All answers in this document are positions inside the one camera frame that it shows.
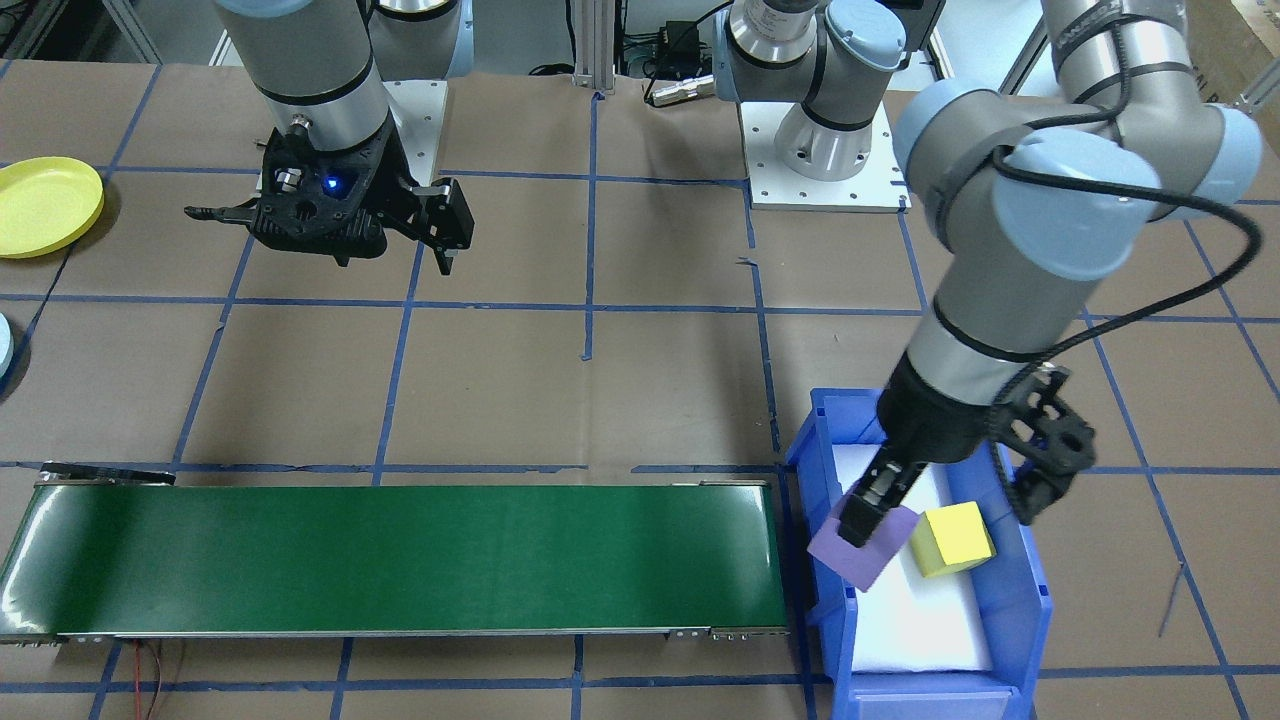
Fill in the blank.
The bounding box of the purple foam block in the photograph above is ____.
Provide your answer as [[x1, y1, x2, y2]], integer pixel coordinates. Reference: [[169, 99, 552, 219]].
[[806, 490, 921, 593]]

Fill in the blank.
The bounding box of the yellow foam block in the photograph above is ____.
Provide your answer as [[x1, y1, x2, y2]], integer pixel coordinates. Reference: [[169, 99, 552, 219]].
[[910, 502, 997, 579]]

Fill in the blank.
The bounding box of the yellow plate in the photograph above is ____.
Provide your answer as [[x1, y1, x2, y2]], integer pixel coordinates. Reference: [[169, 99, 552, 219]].
[[0, 157, 105, 260]]

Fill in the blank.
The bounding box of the white foam pad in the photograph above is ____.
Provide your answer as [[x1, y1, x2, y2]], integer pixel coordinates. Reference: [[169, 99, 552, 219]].
[[830, 443, 994, 673]]

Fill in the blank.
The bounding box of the blue plastic storage bin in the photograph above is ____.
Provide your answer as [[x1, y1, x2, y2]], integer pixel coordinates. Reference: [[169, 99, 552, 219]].
[[783, 388, 1054, 720]]

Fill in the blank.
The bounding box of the silver cylindrical connector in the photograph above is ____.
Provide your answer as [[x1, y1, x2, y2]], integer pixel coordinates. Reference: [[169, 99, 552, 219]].
[[648, 78, 717, 107]]

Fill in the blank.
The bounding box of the green conveyor belt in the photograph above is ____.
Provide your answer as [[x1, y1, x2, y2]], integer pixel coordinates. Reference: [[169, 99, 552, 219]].
[[0, 462, 791, 646]]

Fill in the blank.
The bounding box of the aluminium profile bar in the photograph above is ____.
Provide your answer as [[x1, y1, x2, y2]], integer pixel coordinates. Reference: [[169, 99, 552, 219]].
[[1235, 70, 1280, 119]]

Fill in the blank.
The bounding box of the brown cardboard box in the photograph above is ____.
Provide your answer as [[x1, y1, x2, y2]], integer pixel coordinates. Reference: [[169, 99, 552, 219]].
[[1185, 0, 1280, 101]]

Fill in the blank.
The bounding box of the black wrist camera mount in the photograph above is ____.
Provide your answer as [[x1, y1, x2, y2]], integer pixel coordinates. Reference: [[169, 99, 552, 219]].
[[248, 128, 393, 267]]

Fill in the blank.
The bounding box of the aluminium post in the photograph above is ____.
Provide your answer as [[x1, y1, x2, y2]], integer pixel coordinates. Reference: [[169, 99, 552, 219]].
[[568, 0, 617, 93]]

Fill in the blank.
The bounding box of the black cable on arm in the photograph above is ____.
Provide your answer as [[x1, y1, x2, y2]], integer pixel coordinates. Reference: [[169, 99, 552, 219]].
[[985, 20, 1263, 421]]

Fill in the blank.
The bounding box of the red wire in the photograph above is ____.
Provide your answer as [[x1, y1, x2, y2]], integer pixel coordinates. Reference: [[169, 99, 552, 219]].
[[128, 640, 169, 720]]

